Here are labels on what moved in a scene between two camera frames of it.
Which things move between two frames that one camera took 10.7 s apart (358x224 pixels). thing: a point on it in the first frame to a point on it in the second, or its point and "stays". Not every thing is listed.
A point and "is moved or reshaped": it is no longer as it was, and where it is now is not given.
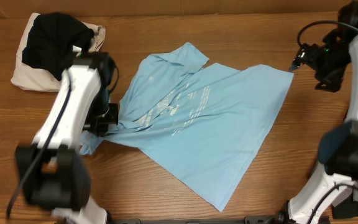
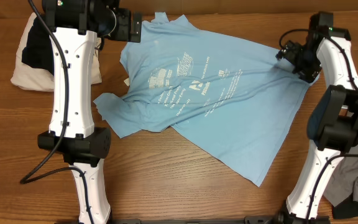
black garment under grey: [348, 208] stays
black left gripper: [95, 126] to [123, 18]
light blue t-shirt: [208, 122] is moved or reshaped
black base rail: [281, 219] stays
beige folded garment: [28, 77] stays
